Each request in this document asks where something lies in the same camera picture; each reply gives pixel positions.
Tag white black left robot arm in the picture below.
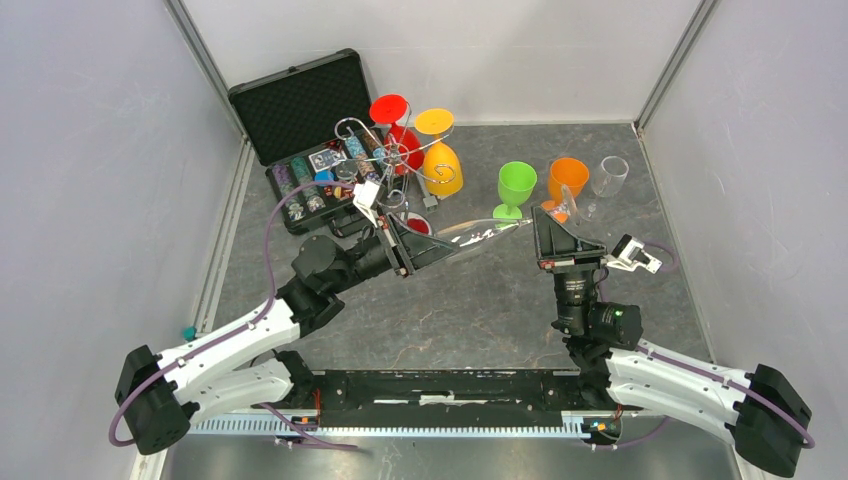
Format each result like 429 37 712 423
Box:
108 214 463 455

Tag red plastic wine glass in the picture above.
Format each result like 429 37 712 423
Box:
369 93 424 175

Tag teal clip on frame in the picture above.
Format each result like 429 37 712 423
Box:
182 326 197 342

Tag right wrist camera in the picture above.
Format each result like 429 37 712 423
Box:
604 234 662 274

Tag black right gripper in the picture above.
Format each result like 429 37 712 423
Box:
528 207 605 337

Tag orange plastic wine glass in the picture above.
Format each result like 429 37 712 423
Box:
542 157 590 223

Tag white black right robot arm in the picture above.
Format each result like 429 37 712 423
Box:
531 207 816 478

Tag slotted cable duct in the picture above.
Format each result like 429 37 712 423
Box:
189 412 590 440

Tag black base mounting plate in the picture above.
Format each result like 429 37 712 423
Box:
279 369 617 428

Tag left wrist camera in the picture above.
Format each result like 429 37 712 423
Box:
352 180 385 226

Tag chrome wire glass rack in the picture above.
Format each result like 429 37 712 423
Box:
334 117 462 233

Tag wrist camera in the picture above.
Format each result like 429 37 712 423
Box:
604 234 662 274
352 180 385 226

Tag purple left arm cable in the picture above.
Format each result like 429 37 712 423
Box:
107 180 362 453

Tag grey white blue brick toy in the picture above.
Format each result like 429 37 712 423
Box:
422 192 439 213

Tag green plastic wine glass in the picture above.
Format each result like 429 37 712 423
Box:
492 161 538 220

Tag clear wine glass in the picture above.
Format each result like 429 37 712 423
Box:
578 156 630 221
434 186 578 260

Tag black poker chip case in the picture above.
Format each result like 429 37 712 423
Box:
228 48 385 238

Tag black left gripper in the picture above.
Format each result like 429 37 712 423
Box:
328 211 461 294

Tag yellow plastic wine glass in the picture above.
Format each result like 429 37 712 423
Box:
415 108 464 198

